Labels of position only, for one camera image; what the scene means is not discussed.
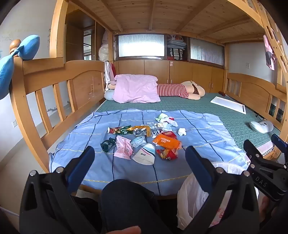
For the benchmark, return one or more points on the green and red chip wrapper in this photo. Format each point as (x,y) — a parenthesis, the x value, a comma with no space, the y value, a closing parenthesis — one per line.
(119,130)

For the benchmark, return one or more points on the white plastic wrapper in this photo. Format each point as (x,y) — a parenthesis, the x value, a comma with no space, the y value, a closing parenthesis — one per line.
(163,126)

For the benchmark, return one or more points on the plush doll with striped shirt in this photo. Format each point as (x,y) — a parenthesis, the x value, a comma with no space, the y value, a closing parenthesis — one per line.
(171,90)

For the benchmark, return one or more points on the pink pillow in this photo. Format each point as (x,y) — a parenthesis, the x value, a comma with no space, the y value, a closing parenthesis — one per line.
(135,88)

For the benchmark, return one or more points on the blue knotted cloth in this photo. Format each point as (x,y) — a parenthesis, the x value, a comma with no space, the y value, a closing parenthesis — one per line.
(9,67)

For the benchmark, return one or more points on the person's leg in dark trousers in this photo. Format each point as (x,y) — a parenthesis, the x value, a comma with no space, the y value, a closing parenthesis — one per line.
(126,202)

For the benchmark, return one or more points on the yellow snack wrapper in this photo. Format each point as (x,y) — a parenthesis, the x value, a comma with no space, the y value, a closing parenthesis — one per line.
(142,131)

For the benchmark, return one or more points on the person's left hand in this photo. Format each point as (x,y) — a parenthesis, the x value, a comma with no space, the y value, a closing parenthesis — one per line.
(124,230)

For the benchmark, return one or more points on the pink packet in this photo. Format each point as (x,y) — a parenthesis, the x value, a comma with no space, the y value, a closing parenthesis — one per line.
(122,147)

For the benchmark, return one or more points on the wooden wall cabinet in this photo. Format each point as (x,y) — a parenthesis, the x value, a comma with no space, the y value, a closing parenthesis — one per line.
(180,72)

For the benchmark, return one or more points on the wooden bunk bed frame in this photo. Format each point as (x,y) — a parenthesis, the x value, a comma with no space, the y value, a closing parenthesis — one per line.
(83,74)

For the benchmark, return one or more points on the white rectangular tray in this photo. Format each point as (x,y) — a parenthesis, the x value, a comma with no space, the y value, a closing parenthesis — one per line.
(227,104)

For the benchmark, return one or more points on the wooden wardrobe shelf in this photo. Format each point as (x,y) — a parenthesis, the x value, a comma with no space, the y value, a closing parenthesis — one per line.
(76,38)

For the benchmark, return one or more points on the red cardboard box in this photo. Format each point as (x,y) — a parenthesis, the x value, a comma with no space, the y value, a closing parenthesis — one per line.
(169,134)

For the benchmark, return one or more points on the white and blue medicine box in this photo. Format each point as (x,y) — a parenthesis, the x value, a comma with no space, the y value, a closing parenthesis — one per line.
(155,133)

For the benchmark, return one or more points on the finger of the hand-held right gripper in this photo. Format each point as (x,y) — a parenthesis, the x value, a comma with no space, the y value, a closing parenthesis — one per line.
(253,154)
(280,145)

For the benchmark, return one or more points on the blue striped bed sheet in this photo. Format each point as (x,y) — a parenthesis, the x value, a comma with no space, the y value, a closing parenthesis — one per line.
(94,139)

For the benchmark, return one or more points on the green patterned bed mat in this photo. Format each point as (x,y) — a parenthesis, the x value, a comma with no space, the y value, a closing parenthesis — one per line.
(202,105)

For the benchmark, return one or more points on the pale plush cushion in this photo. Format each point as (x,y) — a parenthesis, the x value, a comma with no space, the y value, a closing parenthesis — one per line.
(109,95)

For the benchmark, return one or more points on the white wall socket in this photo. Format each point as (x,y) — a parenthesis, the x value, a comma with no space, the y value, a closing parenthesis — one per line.
(14,123)

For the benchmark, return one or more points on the white paper cup teal stripes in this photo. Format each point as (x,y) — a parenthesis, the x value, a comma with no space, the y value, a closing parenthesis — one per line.
(145,155)

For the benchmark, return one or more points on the pink hanging cloth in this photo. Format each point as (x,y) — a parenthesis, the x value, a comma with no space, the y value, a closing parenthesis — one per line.
(268,54)

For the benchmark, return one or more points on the white stuffed plastic bags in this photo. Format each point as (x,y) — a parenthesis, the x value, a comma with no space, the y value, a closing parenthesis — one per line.
(106,47)

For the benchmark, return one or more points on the green paper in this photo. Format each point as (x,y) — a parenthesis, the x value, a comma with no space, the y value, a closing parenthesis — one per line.
(162,116)

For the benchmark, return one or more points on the clear plastic wrapper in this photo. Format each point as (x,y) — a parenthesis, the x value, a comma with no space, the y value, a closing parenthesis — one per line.
(138,141)
(151,125)

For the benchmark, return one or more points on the translucent white bin liner bag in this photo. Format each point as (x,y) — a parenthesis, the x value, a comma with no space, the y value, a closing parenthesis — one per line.
(191,198)

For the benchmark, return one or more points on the white and red cartoon wrapper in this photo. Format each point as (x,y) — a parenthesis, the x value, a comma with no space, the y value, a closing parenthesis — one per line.
(171,122)

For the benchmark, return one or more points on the orange packet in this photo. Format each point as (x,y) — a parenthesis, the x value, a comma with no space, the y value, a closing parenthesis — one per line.
(166,141)

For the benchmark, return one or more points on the white and red hanging cloth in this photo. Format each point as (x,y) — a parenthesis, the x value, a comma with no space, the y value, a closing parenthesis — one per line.
(110,72)

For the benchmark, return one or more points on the dark green wrapper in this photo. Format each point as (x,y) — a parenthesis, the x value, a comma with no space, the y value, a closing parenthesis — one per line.
(108,144)

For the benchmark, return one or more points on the wooden bunk ladder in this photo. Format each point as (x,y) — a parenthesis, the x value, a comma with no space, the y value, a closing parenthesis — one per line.
(273,40)

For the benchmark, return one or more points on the red snack wrapper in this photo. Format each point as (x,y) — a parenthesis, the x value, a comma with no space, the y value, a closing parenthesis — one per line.
(166,154)

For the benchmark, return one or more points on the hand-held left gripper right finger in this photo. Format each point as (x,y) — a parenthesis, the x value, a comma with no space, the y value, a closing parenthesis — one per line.
(198,167)

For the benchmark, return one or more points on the stacked bags on shelf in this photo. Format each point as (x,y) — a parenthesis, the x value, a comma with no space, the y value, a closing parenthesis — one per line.
(176,47)

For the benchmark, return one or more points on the white tissue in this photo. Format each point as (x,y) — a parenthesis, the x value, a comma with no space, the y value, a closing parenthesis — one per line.
(181,131)

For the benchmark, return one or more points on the frosted glass sliding window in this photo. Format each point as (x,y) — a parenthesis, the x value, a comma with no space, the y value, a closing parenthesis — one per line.
(140,46)
(207,51)

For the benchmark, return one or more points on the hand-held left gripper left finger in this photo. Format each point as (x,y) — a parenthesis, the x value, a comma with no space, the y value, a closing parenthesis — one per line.
(82,167)

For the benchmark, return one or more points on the person's right hand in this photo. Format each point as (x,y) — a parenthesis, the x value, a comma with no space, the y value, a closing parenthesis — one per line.
(266,209)

